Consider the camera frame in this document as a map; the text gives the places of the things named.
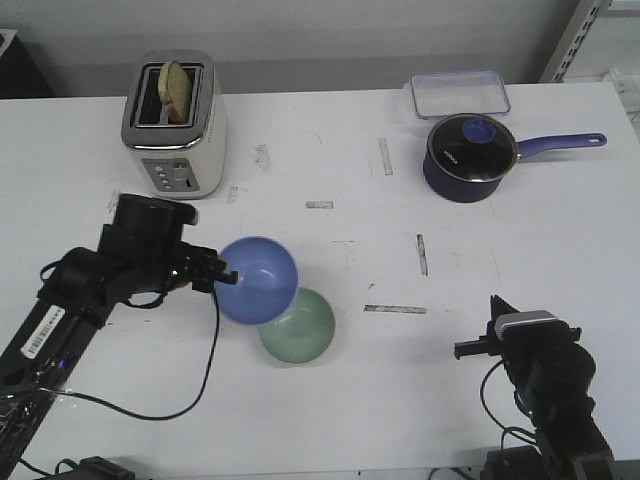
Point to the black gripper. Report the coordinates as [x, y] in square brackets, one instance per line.
[517, 339]
[144, 241]

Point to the blue bowl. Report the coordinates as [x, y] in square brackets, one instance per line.
[267, 281]

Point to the green bowl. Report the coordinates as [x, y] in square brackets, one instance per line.
[303, 332]

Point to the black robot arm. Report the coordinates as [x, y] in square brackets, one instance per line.
[72, 305]
[551, 373]

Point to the glass pot lid blue knob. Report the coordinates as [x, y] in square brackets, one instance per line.
[472, 148]

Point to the white chrome toaster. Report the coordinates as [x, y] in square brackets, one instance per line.
[178, 161]

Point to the slice of toast bread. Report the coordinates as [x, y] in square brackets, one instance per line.
[174, 89]

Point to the clear plastic food container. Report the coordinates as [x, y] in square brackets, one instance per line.
[441, 94]

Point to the dark object at left edge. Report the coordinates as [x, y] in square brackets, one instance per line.
[20, 76]

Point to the grey metal shelf upright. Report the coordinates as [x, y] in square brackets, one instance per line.
[571, 40]

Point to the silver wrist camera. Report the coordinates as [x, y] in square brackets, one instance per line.
[510, 321]

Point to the blue saucepan with handle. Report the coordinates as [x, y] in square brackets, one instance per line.
[469, 192]

